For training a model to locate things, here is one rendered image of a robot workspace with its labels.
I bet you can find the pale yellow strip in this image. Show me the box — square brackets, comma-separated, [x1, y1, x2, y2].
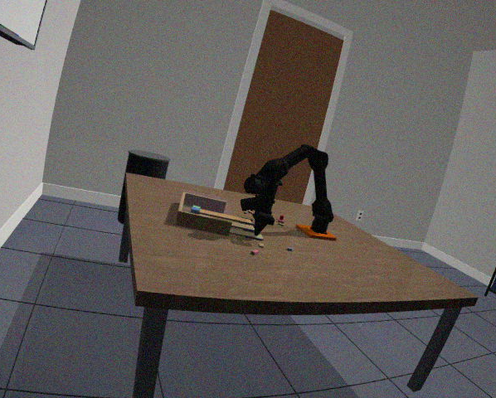
[230, 228, 264, 240]

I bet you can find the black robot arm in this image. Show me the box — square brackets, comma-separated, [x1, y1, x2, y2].
[241, 144, 333, 235]

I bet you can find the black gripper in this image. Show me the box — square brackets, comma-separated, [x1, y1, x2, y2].
[251, 194, 275, 236]

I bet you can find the orange dotted flat strip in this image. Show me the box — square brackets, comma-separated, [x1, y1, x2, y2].
[232, 216, 251, 223]

